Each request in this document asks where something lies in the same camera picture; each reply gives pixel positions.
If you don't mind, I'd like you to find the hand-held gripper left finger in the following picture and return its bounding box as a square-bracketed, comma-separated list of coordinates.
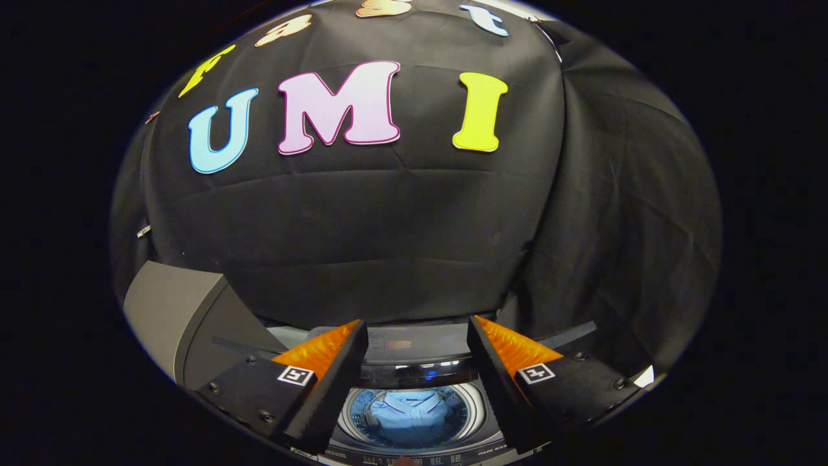
[194, 318, 369, 457]

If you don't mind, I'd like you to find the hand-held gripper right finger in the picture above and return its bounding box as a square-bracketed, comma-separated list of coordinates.
[466, 315, 642, 455]

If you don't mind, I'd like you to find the light blue polo shirt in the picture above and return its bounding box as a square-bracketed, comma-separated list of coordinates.
[364, 388, 471, 447]

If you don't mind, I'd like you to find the grey washing machine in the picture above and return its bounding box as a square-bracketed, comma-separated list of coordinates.
[265, 320, 599, 466]

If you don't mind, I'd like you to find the black backdrop cloth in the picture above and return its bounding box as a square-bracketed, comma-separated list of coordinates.
[110, 0, 723, 389]

